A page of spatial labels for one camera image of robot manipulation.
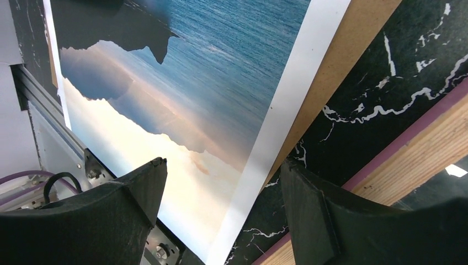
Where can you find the landscape photo print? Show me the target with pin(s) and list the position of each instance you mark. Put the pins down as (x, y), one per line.
(211, 86)

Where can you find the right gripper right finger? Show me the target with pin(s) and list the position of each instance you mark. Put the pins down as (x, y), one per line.
(330, 225)

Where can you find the aluminium front rail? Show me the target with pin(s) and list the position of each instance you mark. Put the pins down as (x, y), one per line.
(48, 107)

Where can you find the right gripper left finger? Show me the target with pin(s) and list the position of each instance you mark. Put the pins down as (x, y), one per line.
(58, 233)

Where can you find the pink wooden picture frame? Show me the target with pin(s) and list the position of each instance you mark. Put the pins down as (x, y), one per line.
(435, 140)

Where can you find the brown cardboard backing board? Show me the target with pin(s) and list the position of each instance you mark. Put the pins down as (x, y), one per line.
(359, 26)

